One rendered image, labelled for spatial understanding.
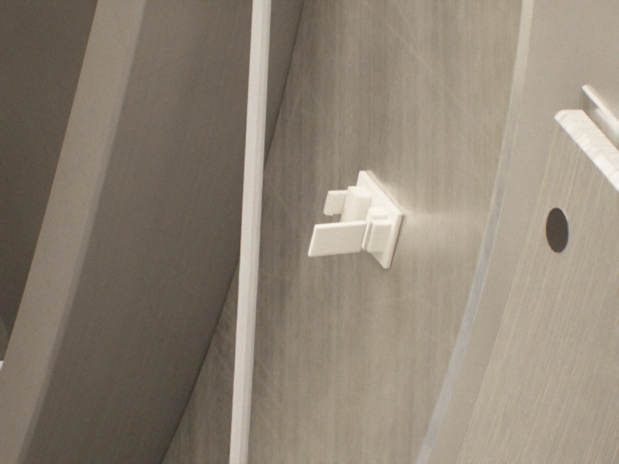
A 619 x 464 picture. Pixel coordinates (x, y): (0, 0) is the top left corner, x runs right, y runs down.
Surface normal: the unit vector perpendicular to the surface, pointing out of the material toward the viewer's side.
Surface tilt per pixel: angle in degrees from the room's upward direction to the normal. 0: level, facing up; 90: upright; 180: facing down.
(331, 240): 115
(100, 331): 125
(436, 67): 90
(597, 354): 90
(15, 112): 64
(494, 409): 90
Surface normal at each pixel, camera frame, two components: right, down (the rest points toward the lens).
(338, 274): -0.88, 0.04
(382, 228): 0.43, 0.50
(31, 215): 0.40, -0.48
